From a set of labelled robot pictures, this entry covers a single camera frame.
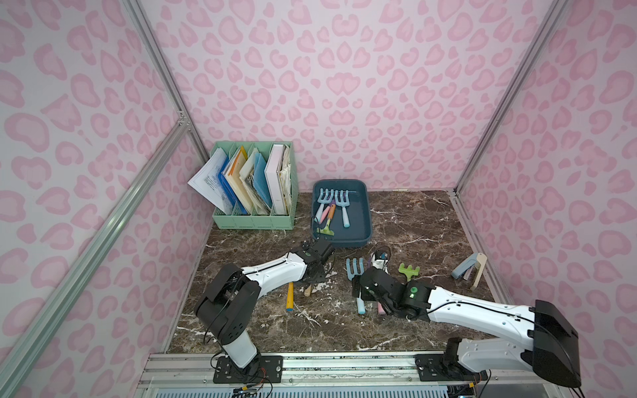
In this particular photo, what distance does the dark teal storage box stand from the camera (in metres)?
1.06

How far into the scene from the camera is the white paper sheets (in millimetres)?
959

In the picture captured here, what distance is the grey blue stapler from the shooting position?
0.92 meters
